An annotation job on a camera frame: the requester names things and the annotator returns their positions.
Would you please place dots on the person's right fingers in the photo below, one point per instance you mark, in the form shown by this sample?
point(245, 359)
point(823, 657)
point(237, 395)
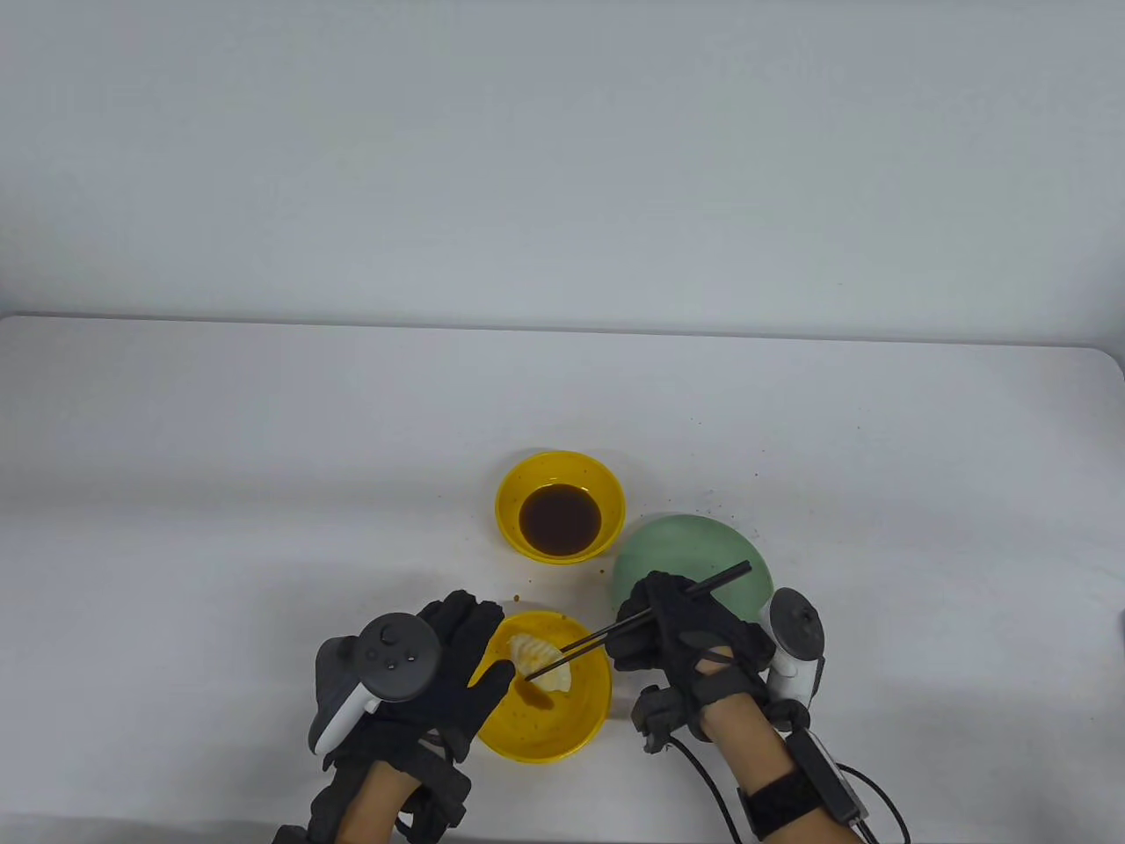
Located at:
point(649, 629)

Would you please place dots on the dark brown dipping sauce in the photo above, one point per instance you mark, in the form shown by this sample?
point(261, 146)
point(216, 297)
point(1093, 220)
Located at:
point(560, 519)

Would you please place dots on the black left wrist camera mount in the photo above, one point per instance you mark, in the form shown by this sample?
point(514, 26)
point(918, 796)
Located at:
point(435, 791)

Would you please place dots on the person's right hand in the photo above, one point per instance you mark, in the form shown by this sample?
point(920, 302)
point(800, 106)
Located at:
point(694, 651)

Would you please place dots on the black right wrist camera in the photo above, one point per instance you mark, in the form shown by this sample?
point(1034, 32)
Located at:
point(661, 716)

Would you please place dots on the black chopstick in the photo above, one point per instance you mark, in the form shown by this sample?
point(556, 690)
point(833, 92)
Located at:
point(587, 638)
point(606, 635)

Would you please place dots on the yellow bowl with dumpling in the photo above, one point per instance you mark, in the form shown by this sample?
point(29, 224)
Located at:
point(549, 734)

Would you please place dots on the yellow bowl with dark sauce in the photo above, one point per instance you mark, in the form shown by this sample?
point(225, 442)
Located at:
point(527, 479)

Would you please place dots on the brown sauce puddle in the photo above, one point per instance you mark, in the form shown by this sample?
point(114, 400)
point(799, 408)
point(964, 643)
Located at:
point(533, 694)

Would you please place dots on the person's left hand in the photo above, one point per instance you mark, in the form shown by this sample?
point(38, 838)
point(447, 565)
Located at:
point(453, 694)

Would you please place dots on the black box on forearm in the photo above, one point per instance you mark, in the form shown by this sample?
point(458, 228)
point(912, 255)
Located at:
point(824, 774)

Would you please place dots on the white and black hand controller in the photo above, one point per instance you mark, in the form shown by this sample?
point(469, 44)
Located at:
point(795, 646)

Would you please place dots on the dark grey hand controller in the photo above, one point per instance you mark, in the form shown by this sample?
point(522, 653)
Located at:
point(391, 659)

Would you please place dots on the light green bowl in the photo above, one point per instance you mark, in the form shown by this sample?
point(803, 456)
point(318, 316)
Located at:
point(694, 549)

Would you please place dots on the person's right forearm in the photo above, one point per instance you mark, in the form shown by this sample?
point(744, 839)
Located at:
point(756, 756)

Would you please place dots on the person's left forearm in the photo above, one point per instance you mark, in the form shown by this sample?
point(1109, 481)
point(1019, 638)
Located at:
point(373, 804)

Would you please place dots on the white dumpling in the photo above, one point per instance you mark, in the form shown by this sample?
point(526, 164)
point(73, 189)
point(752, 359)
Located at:
point(538, 655)

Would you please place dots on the person's left thumb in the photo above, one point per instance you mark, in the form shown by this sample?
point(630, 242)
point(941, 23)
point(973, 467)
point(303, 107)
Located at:
point(495, 686)

